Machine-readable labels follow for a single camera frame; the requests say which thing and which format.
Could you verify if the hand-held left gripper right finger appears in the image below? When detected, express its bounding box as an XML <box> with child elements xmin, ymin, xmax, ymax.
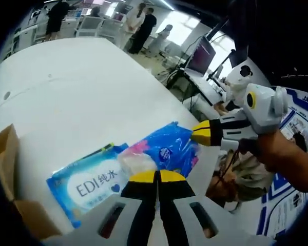
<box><xmin>158</xmin><ymin>170</ymin><xmax>273</xmax><ymax>246</ymax></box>

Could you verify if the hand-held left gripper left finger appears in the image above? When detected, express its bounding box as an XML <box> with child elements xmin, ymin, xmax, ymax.
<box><xmin>42</xmin><ymin>171</ymin><xmax>158</xmax><ymax>246</ymax></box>

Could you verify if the blue white wet wipes pack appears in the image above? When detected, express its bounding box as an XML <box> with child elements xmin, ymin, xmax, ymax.
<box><xmin>46</xmin><ymin>142</ymin><xmax>131</xmax><ymax>229</ymax></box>

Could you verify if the blue soft tissue pack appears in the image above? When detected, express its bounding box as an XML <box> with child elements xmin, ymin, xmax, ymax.
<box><xmin>117</xmin><ymin>121</ymin><xmax>204</xmax><ymax>180</ymax></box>

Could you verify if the silver green soft sachet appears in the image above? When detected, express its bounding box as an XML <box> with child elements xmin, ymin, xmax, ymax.
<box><xmin>99</xmin><ymin>142</ymin><xmax>116</xmax><ymax>153</ymax></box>

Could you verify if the brown cardboard shoe box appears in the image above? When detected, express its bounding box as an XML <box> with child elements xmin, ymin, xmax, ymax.
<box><xmin>0</xmin><ymin>124</ymin><xmax>63</xmax><ymax>243</ymax></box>

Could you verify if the person's right hand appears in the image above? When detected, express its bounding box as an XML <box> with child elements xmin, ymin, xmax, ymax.
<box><xmin>237</xmin><ymin>137</ymin><xmax>267</xmax><ymax>165</ymax></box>

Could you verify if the person's own body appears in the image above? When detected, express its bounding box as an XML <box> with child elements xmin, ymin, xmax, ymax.
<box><xmin>206</xmin><ymin>148</ymin><xmax>270</xmax><ymax>214</ymax></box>

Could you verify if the monitor with dark red screen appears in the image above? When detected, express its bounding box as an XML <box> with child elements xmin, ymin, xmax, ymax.
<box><xmin>185</xmin><ymin>36</ymin><xmax>217</xmax><ymax>76</ymax></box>

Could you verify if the white office chair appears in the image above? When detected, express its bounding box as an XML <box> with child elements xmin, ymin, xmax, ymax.
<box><xmin>76</xmin><ymin>16</ymin><xmax>104</xmax><ymax>38</ymax></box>
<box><xmin>99</xmin><ymin>19</ymin><xmax>122</xmax><ymax>39</ymax></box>

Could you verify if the dark gripper cable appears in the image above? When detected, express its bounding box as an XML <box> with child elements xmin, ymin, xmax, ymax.
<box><xmin>215</xmin><ymin>148</ymin><xmax>241</xmax><ymax>187</ymax></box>

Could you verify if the blue white wall poster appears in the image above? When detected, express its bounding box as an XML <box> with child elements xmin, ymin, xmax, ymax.
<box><xmin>256</xmin><ymin>87</ymin><xmax>308</xmax><ymax>238</ymax></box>

